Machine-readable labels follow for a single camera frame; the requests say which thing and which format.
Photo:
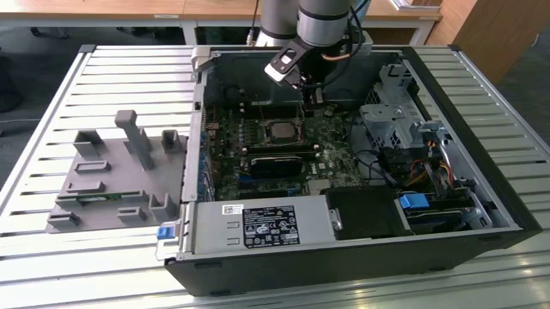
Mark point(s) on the black graphics card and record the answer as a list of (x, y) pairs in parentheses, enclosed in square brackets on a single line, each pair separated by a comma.
[(276, 167)]

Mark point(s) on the silver power supply unit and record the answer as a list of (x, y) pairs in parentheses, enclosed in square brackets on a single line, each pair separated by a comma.
[(215, 219)]

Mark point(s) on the blue disk carrier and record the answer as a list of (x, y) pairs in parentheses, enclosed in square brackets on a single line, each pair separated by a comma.
[(413, 202)]

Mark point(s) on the silver metal drive cage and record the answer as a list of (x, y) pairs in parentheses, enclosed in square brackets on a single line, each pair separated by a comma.
[(378, 122)]

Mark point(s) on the grey parts rack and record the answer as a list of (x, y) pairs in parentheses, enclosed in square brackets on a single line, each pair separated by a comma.
[(121, 180)]

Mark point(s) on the wooden desk white frame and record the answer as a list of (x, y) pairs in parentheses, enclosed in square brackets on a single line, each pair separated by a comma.
[(223, 9), (107, 8)]

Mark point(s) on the black plastic bracket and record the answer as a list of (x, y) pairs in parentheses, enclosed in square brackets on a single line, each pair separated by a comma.
[(400, 161)]

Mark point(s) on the CPU socket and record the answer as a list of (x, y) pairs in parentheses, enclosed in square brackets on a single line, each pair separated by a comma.
[(266, 132)]

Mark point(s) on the black silver PC case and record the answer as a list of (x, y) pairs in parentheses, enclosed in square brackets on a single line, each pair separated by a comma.
[(301, 273)]

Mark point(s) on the silver finned heatsink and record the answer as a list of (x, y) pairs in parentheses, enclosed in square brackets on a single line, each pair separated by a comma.
[(320, 187)]

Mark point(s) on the green motherboard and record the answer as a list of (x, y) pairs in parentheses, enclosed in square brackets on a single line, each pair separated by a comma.
[(336, 154)]

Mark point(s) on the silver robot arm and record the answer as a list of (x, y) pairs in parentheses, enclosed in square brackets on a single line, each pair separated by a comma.
[(322, 22)]

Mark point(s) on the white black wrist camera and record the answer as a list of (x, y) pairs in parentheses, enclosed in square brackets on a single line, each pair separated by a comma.
[(280, 72)]

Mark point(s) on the silver coin cell battery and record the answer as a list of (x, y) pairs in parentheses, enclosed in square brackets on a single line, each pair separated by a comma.
[(329, 112)]

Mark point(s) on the green RAM stick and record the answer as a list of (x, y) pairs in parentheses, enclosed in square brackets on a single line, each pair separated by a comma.
[(107, 196)]

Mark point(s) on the black fan shroud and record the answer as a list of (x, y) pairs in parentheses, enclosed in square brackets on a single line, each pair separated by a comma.
[(365, 212)]

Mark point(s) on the blue case latch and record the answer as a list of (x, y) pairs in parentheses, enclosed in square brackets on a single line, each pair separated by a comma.
[(167, 233)]

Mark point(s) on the brown wooden cabinet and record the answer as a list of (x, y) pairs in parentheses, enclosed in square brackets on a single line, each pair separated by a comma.
[(494, 32)]

